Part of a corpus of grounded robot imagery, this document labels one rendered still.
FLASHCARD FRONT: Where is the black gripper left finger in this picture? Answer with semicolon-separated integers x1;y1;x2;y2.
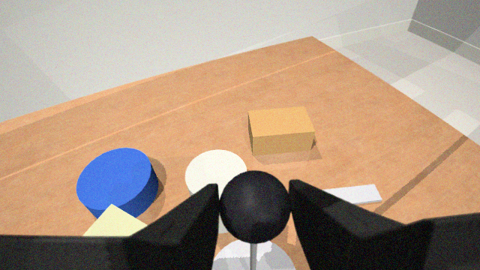
0;184;219;270

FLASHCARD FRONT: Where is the blue cylinder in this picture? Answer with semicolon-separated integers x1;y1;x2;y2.
76;148;158;219

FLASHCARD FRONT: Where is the white flat bar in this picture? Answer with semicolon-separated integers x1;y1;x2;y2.
322;184;382;205

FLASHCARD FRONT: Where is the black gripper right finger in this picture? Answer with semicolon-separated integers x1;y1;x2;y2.
288;179;480;270

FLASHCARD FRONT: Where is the white cylinder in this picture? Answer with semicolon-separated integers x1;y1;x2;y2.
185;149;247;200

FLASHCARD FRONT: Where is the tan rectangular block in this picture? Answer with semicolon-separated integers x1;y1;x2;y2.
248;106;316;156

